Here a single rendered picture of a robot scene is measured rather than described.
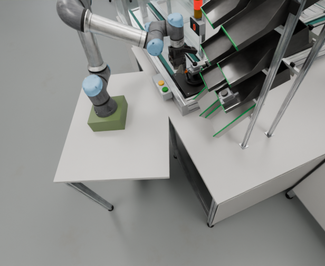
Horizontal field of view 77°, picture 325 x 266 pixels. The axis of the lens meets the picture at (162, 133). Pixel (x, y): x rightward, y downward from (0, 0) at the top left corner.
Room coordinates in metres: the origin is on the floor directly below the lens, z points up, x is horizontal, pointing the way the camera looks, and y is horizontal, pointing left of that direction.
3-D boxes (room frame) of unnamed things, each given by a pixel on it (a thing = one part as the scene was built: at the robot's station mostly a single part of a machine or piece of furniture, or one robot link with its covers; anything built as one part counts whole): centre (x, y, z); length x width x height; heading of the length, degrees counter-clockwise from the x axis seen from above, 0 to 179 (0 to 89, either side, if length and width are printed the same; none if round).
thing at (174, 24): (0.99, -0.20, 1.36); 0.09 x 0.08 x 0.11; 77
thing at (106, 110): (0.96, 0.32, 1.01); 0.15 x 0.15 x 0.10
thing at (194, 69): (1.01, -0.31, 1.06); 0.08 x 0.04 x 0.07; 100
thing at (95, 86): (0.97, 0.32, 1.13); 0.13 x 0.12 x 0.14; 167
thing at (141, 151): (0.95, 0.27, 0.84); 0.90 x 0.70 x 0.03; 167
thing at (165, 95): (1.06, -0.08, 0.93); 0.21 x 0.07 x 0.06; 10
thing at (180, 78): (1.01, -0.30, 0.96); 0.24 x 0.24 x 0.02; 10
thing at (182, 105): (1.25, -0.11, 0.91); 0.89 x 0.06 x 0.11; 10
